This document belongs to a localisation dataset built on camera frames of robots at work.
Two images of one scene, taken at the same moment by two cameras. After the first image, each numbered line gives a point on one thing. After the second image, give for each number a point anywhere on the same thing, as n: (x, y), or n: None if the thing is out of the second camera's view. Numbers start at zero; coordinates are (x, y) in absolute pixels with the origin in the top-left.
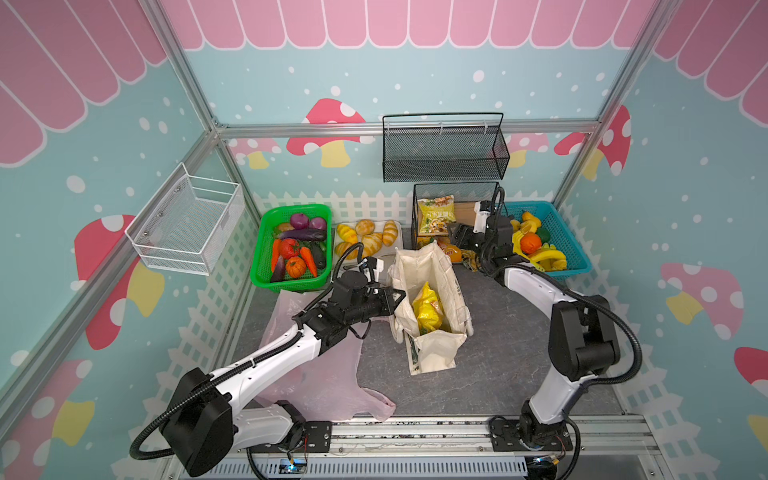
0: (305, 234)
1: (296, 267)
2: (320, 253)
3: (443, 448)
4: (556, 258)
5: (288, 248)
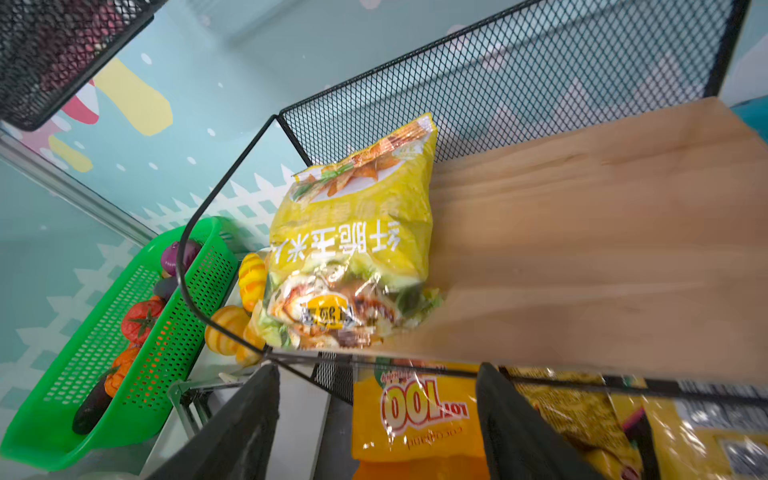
0: (165, 286)
1: (122, 362)
2: (92, 409)
3: None
4: None
5: (140, 318)
